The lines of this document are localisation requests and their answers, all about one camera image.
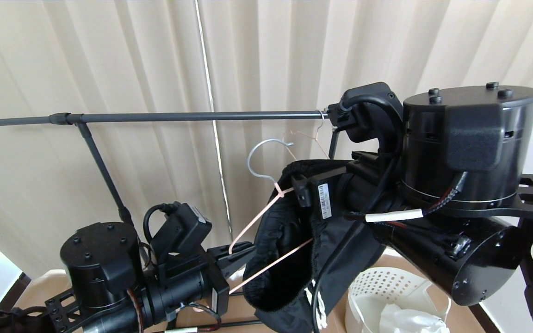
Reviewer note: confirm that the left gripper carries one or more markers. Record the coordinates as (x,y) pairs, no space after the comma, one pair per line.
(183,291)

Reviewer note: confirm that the black garment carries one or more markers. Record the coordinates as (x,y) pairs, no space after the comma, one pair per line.
(280,259)

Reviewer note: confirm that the pink clothes hanger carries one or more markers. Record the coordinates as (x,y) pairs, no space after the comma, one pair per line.
(279,189)
(321,124)

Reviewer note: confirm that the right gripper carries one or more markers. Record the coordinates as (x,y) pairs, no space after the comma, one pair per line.
(354,189)

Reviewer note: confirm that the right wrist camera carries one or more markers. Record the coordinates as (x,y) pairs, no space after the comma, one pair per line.
(368,120)

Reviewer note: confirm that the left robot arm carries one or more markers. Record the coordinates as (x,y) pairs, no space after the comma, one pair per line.
(100,263)

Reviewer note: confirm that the black clothes rack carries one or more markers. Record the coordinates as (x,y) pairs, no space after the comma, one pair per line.
(155,116)

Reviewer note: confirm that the beige curtain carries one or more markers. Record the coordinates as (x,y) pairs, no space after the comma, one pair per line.
(109,55)

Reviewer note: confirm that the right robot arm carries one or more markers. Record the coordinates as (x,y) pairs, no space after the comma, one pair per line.
(470,138)

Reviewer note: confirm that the white laundry basket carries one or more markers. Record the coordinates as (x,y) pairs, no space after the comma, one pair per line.
(387,282)

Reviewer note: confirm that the white garment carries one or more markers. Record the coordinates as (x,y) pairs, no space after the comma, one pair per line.
(410,321)

